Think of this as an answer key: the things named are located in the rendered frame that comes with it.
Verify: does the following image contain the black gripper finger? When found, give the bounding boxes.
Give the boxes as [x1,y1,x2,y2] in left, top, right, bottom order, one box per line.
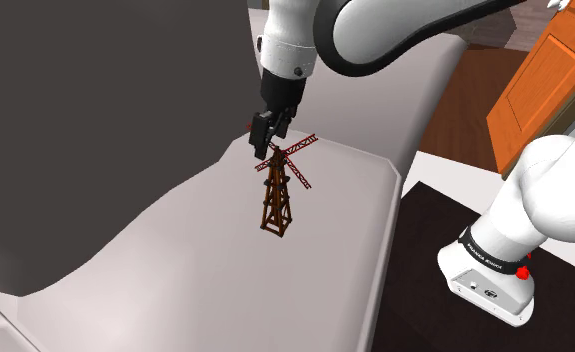
[248,110,276,162]
[272,108,297,140]

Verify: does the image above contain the brown windmill model, red blades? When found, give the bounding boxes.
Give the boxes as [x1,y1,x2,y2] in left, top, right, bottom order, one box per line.
[245,121,320,239]

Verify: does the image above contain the grey sofa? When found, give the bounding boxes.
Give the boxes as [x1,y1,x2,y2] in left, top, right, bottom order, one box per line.
[0,0,469,352]

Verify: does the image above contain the dark robot stand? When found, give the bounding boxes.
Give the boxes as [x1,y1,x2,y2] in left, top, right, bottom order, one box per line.
[370,180,575,352]

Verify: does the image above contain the orange wooden door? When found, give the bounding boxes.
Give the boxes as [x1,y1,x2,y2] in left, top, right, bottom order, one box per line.
[485,0,575,181]

